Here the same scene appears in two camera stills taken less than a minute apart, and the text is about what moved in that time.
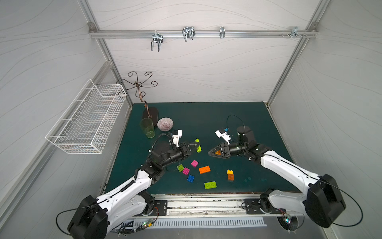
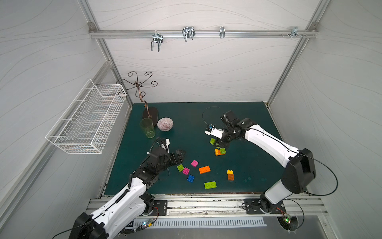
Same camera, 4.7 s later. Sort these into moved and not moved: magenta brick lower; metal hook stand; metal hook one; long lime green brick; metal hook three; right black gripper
Moved: long lime green brick; right black gripper
Not moved: metal hook stand; magenta brick lower; metal hook three; metal hook one
